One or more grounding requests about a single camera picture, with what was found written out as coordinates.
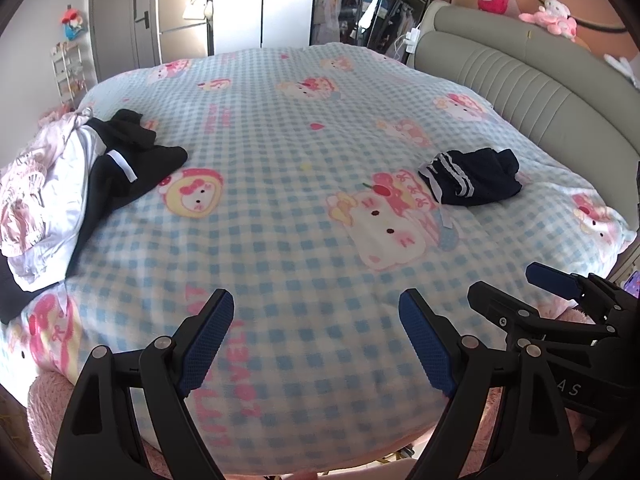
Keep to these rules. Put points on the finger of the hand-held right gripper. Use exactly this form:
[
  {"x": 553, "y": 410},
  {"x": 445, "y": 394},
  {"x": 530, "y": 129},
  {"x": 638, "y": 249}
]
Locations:
[
  {"x": 550, "y": 278},
  {"x": 505, "y": 312}
]

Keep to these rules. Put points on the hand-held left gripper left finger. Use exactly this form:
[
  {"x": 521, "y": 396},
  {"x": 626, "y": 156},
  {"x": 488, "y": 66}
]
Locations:
[{"x": 210, "y": 340}]

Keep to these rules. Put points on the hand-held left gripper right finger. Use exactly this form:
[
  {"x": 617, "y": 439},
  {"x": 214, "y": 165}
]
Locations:
[{"x": 425, "y": 340}]

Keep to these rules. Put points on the pile of black white clothes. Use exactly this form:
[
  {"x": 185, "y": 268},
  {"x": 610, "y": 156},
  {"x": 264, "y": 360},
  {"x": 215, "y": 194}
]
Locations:
[{"x": 150, "y": 155}]

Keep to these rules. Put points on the dark wardrobe with clothes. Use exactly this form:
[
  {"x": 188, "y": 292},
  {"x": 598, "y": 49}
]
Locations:
[{"x": 340, "y": 5}]

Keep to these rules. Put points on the gold metal stand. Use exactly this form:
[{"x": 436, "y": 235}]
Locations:
[{"x": 397, "y": 455}]

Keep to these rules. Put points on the navy garment with white stripes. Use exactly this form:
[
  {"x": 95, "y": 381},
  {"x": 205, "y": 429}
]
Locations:
[{"x": 480, "y": 175}]

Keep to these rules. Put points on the blue checked printed blanket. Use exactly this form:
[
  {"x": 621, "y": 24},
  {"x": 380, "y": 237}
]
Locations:
[{"x": 300, "y": 160}]

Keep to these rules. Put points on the grey padded headboard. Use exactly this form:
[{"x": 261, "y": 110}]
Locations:
[{"x": 525, "y": 75}]

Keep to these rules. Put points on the pink and white plush toy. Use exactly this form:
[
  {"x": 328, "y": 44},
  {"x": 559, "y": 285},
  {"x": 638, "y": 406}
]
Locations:
[{"x": 552, "y": 17}]

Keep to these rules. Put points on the white power adapter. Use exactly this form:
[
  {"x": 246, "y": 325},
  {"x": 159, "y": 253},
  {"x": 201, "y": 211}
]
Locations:
[{"x": 412, "y": 41}]

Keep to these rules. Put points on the white shelf rack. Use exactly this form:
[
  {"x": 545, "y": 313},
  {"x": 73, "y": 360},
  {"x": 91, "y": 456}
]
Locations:
[{"x": 70, "y": 75}]

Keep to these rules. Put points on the silver refrigerator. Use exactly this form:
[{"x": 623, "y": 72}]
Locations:
[{"x": 182, "y": 40}]

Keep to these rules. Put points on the grey wardrobe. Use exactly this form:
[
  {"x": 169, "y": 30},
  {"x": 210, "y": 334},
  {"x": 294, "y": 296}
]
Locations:
[{"x": 120, "y": 20}]

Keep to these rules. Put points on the red and blue plush toy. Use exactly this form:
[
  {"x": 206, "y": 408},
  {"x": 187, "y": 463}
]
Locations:
[{"x": 73, "y": 22}]

